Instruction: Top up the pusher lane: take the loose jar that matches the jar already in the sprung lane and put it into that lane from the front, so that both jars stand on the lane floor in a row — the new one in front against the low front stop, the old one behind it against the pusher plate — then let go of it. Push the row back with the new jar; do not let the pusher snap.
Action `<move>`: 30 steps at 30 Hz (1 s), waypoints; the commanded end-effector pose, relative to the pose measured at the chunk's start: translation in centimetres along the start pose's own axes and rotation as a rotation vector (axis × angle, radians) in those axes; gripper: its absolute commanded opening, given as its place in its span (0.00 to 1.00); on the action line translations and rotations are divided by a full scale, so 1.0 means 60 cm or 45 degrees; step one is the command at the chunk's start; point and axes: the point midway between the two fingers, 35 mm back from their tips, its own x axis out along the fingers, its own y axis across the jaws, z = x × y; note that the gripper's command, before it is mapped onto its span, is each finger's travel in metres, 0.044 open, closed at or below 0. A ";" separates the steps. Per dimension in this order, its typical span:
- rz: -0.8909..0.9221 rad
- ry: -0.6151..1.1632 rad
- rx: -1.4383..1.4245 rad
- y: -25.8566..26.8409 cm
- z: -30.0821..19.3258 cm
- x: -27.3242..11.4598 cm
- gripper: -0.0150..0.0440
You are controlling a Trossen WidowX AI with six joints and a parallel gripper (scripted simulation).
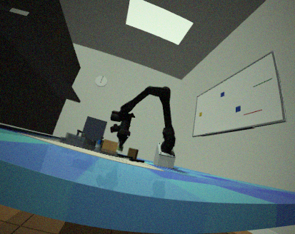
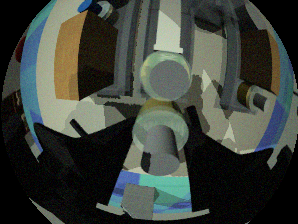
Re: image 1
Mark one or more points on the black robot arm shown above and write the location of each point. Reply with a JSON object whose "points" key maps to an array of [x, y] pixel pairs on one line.
{"points": [[164, 95]]}

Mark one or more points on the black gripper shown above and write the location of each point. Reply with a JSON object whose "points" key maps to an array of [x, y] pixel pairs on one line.
{"points": [[123, 133]]}

